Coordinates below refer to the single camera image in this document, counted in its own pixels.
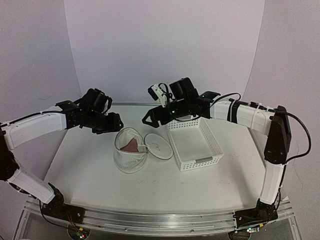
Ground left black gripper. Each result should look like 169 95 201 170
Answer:
85 111 124 135

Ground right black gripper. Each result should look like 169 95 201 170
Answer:
142 98 189 129

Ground pink bra black straps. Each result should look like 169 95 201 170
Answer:
119 138 140 153

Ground white mesh laundry bag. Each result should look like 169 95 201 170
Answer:
113 127 174 174

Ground white perforated plastic basket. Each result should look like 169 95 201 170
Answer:
166 118 224 172

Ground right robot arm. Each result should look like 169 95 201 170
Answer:
142 77 292 229

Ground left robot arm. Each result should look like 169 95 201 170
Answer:
0 88 124 224

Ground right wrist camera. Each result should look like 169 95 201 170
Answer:
147 83 173 108

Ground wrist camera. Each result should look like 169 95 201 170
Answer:
147 83 173 108
103 96 113 115

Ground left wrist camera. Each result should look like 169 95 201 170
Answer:
103 96 113 115

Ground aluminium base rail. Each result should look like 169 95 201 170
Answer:
13 197 301 240

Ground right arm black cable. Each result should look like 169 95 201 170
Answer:
194 92 312 163

